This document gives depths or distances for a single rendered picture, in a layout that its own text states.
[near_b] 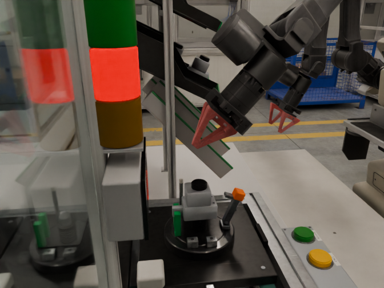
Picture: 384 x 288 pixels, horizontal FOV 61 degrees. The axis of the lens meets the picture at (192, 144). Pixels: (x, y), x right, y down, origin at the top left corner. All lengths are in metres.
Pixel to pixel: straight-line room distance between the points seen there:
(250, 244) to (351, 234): 0.36
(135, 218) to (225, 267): 0.31
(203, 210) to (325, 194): 0.57
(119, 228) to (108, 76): 0.15
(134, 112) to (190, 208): 0.32
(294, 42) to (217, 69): 4.20
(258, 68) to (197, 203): 0.26
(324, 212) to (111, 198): 0.77
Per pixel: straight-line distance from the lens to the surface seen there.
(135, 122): 0.34
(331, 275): 0.67
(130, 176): 0.33
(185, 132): 0.80
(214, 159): 0.83
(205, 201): 0.61
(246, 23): 0.55
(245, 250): 0.66
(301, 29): 0.57
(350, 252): 0.90
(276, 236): 0.73
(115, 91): 0.33
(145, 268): 0.59
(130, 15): 0.33
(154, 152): 1.33
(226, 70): 4.78
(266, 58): 0.55
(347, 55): 1.24
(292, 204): 1.03
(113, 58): 0.32
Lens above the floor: 1.39
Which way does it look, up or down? 22 degrees down
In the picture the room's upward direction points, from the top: straight up
